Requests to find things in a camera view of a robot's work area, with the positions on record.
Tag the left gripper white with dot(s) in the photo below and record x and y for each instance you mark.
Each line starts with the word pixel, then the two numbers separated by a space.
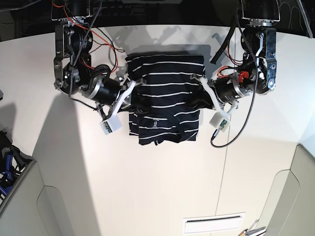
pixel 210 100

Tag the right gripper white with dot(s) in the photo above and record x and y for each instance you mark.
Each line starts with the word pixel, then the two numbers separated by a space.
pixel 138 104

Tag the navy white striped T-shirt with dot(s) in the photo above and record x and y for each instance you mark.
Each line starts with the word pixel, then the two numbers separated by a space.
pixel 168 89

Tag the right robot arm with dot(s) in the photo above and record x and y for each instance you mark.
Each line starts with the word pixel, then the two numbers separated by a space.
pixel 73 68

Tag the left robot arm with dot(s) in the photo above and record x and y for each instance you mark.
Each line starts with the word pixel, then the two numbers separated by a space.
pixel 256 73

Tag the grey panel right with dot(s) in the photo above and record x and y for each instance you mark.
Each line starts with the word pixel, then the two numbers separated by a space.
pixel 290 206

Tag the grey panel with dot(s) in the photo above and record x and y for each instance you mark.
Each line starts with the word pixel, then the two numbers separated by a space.
pixel 290 206
pixel 26 210

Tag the tools at table edge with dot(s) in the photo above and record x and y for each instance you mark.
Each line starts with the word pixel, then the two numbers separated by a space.
pixel 253 232

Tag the blue black items in bin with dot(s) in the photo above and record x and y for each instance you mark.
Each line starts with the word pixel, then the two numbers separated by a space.
pixel 12 164

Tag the grey panel left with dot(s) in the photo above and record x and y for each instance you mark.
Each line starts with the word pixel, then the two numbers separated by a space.
pixel 26 210

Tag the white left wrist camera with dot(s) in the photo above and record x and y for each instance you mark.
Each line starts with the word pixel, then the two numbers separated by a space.
pixel 220 121

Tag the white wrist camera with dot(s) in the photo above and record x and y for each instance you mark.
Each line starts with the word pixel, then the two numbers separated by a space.
pixel 111 125
pixel 220 121

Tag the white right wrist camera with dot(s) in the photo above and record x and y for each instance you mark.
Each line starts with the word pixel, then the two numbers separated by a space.
pixel 111 125

